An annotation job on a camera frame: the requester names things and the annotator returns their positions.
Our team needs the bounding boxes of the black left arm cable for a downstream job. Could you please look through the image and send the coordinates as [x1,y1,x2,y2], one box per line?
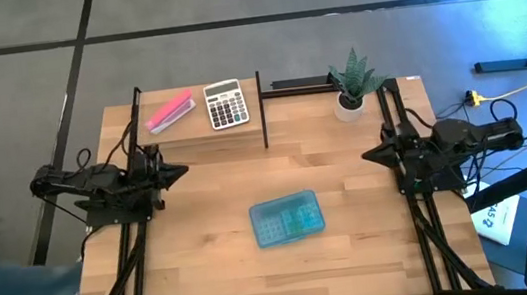
[72,145,95,173]

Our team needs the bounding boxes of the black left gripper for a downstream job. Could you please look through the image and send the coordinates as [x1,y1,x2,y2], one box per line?
[134,145,194,205]

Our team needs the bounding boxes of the black metal shelf leg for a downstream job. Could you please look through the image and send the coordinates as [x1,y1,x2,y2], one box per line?
[253,69,271,151]
[120,85,151,161]

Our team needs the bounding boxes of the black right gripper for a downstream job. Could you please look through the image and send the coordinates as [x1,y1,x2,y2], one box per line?
[358,127,443,182]

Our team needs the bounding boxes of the yellow extension cable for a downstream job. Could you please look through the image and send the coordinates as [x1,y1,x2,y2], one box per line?
[460,73,527,110]

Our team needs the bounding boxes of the pink stapler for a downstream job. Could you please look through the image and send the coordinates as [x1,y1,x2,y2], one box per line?
[140,86,201,137]

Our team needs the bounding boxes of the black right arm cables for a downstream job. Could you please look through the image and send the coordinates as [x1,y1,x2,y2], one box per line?
[431,92,527,197]

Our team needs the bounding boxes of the black desk leg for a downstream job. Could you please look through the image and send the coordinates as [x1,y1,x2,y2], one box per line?
[469,26,527,78]

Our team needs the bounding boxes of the black table frame bar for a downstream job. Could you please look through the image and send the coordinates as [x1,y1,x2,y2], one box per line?
[259,73,341,101]

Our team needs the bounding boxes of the green snake plant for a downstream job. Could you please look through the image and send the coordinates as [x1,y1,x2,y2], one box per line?
[323,42,393,109]

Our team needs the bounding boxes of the white plant pot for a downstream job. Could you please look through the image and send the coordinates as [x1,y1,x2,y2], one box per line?
[330,89,369,126]

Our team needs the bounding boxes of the translucent pencil case blue lid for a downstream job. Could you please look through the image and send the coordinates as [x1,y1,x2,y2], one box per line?
[245,187,329,251]

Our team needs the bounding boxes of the white desk calculator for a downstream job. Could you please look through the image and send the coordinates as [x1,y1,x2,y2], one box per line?
[201,76,253,133]

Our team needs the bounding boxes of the white printed paper box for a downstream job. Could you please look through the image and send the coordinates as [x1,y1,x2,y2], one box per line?
[465,176,527,251]

